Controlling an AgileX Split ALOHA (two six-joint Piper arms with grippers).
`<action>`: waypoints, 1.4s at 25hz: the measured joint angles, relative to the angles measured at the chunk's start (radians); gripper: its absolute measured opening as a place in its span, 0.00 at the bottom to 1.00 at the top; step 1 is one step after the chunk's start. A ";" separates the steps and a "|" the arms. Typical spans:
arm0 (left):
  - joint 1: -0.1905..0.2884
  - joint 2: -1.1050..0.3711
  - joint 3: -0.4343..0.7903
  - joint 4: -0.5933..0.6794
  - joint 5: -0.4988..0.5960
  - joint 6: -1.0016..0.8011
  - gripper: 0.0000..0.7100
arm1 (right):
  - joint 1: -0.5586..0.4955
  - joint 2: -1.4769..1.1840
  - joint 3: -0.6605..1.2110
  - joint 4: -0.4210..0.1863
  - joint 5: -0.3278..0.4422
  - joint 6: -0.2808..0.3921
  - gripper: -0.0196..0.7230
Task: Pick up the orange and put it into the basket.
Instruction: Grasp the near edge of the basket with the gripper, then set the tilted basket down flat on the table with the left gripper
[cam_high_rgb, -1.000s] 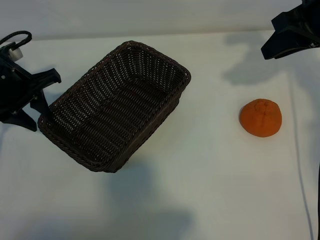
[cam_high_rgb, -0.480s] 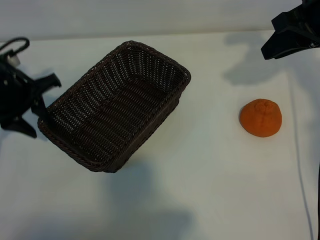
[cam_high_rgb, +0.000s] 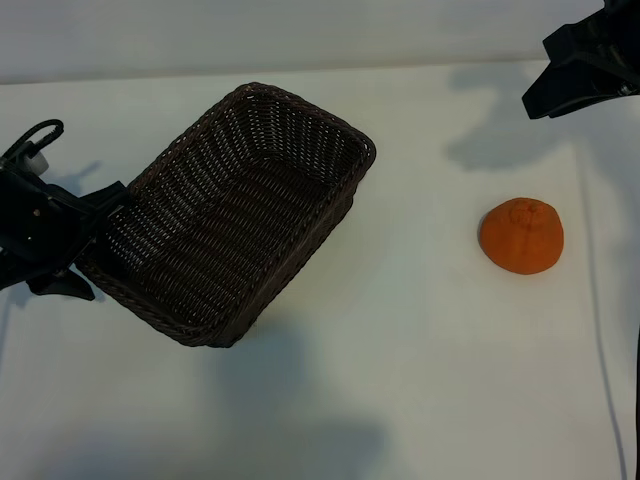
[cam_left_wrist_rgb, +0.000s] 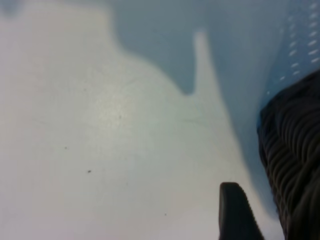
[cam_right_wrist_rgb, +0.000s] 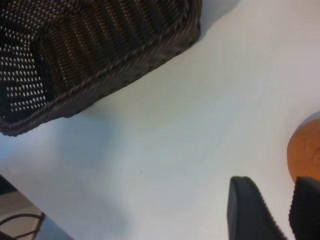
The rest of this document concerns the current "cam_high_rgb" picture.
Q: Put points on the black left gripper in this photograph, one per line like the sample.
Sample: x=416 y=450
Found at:
x=35 y=225

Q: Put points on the orange mandarin fruit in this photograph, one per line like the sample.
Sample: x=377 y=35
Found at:
x=522 y=240

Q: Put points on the dark brown woven basket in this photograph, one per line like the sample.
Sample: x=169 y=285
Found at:
x=225 y=225

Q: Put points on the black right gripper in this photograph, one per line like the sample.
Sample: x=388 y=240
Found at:
x=627 y=40

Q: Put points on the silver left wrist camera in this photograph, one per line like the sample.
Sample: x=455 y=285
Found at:
x=36 y=163

